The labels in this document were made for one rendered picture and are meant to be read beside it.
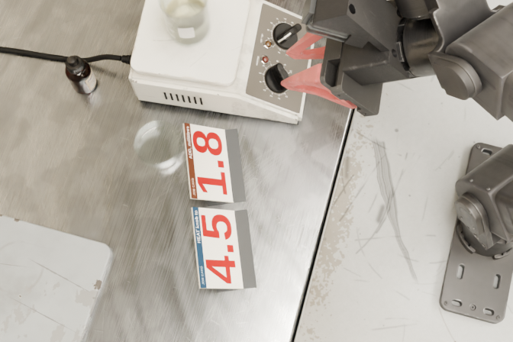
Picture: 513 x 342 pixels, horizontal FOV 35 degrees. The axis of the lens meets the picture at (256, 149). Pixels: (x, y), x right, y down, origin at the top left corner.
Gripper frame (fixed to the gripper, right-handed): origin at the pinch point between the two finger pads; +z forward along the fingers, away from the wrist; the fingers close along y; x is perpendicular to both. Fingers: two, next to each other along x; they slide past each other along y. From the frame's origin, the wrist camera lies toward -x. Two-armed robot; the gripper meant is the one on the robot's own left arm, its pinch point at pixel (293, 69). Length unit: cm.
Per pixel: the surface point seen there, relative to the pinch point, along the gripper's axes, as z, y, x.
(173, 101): 17.6, 1.4, -0.1
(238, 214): 11.3, 13.0, 7.8
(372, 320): -1.4, 22.2, 18.5
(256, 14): 8.9, -9.2, 1.9
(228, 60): 8.9, -2.0, -0.9
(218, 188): 12.6, 10.7, 5.1
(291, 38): 6.7, -7.9, 6.1
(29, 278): 27.7, 24.3, -6.3
